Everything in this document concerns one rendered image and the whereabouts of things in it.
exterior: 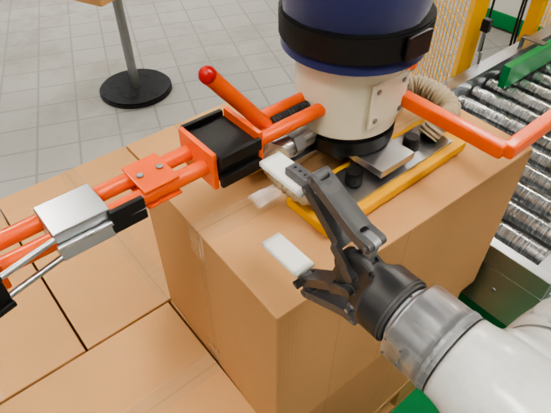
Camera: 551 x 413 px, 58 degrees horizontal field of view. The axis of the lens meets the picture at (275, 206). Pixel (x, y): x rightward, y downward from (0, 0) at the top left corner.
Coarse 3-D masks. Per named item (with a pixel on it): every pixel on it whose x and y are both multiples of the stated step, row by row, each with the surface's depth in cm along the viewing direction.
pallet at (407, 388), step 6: (408, 384) 146; (402, 390) 145; (408, 390) 151; (396, 396) 147; (402, 396) 150; (390, 402) 152; (396, 402) 149; (378, 408) 138; (384, 408) 151; (390, 408) 151
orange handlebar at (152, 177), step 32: (416, 64) 86; (416, 96) 77; (288, 128) 72; (448, 128) 73; (480, 128) 71; (544, 128) 71; (160, 160) 65; (96, 192) 62; (160, 192) 63; (32, 224) 58; (0, 256) 54
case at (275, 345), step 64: (192, 192) 83; (256, 192) 83; (448, 192) 83; (512, 192) 99; (192, 256) 85; (256, 256) 73; (320, 256) 73; (384, 256) 76; (448, 256) 96; (192, 320) 107; (256, 320) 72; (320, 320) 75; (256, 384) 88; (320, 384) 91
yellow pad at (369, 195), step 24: (408, 144) 84; (432, 144) 87; (456, 144) 88; (336, 168) 84; (360, 168) 79; (408, 168) 83; (432, 168) 85; (360, 192) 79; (384, 192) 79; (312, 216) 76
